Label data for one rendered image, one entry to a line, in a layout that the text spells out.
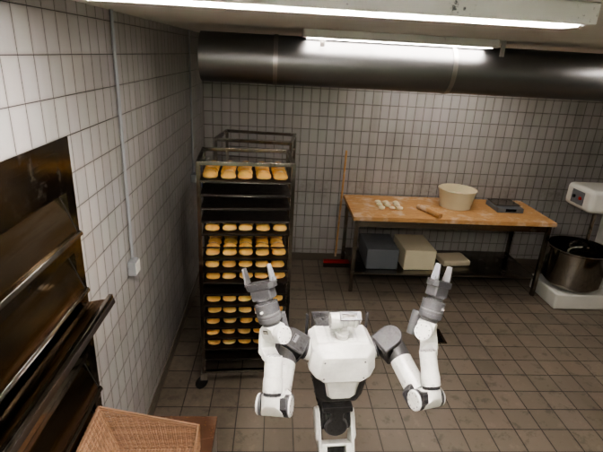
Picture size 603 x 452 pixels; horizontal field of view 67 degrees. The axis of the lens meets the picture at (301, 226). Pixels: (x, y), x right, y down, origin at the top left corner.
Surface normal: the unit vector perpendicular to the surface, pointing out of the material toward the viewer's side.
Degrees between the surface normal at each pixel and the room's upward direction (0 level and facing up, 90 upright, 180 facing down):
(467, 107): 90
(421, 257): 90
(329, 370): 90
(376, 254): 90
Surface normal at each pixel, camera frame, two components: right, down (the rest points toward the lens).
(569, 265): -0.72, 0.24
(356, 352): 0.12, -0.41
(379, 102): 0.04, 0.36
